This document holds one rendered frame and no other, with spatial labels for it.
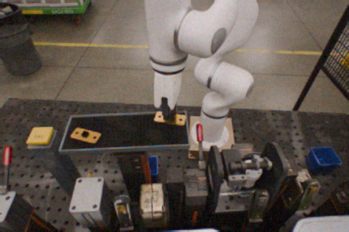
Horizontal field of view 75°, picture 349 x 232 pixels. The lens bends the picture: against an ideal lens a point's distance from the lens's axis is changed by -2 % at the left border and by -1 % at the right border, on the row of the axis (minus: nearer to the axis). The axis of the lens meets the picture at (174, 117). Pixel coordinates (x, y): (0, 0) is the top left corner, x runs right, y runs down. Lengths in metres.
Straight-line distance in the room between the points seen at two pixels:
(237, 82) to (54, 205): 0.92
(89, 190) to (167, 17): 0.48
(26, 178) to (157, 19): 1.06
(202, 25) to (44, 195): 1.04
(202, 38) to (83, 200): 0.49
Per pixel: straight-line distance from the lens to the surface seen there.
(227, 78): 0.85
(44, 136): 0.78
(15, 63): 3.31
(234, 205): 0.80
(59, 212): 1.16
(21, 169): 1.37
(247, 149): 0.79
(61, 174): 0.90
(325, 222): 0.84
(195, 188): 0.68
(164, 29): 0.44
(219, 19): 0.42
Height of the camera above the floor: 1.69
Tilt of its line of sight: 47 degrees down
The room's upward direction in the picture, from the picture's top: straight up
